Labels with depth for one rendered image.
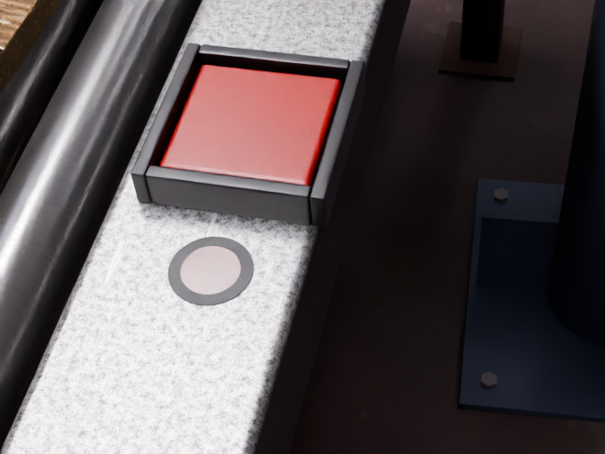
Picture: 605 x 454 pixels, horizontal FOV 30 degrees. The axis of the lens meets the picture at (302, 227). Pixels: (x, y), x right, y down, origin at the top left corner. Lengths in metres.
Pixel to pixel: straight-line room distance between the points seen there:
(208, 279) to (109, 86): 0.11
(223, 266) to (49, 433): 0.09
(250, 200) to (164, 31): 0.13
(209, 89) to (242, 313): 0.10
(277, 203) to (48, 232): 0.09
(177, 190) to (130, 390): 0.08
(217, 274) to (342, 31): 0.14
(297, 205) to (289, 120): 0.04
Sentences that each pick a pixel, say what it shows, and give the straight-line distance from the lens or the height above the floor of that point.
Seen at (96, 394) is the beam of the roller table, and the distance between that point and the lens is 0.40.
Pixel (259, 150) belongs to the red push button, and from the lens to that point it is 0.44.
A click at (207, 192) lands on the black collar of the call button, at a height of 0.93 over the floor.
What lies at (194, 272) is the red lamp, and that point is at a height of 0.92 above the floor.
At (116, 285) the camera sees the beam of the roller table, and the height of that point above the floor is 0.91.
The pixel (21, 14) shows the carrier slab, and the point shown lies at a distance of 0.51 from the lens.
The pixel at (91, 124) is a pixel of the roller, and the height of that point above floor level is 0.92.
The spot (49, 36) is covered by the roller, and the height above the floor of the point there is 0.91.
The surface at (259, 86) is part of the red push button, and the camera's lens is 0.46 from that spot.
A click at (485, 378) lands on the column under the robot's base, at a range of 1.45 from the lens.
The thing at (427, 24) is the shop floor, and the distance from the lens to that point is 1.92.
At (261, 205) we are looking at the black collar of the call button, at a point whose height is 0.92.
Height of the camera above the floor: 1.24
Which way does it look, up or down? 50 degrees down
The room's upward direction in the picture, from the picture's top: 6 degrees counter-clockwise
